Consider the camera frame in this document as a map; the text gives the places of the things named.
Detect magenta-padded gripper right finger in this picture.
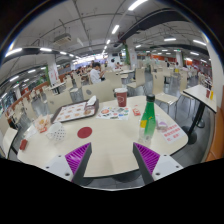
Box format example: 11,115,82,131
132,142,184,186

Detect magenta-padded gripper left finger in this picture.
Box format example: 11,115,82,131
42,142,93,186

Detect green plastic drink bottle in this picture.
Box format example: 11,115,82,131
138,93,158,148

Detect red and white table notice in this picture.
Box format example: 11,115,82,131
161,123,183,144

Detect flat round red coaster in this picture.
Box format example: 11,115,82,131
77,126,93,140

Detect clear plastic packet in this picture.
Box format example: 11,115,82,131
155,114,169,132

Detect white paper receipt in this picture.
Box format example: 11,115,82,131
23,124,38,139

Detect clear plastic food bag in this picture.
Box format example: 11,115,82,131
33,114,52,133

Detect brown food tray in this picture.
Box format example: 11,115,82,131
50,99,100,124

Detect beige dining table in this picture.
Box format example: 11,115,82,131
182,84,218,114
0,126,18,158

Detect white crumpled napkin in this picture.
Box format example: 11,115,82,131
85,95,98,107

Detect colourful printed paper leaflet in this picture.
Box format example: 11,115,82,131
96,105,130,121

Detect red paper cup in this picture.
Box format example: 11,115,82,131
114,87,129,108

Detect beige canteen chairs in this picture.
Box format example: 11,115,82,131
0,64,214,134

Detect person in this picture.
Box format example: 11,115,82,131
89,61,106,84
109,58,118,70

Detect ceiling air conditioner unit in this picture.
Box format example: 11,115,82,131
53,32,73,46

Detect ceiling strip lights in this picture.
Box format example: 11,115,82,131
0,0,209,94

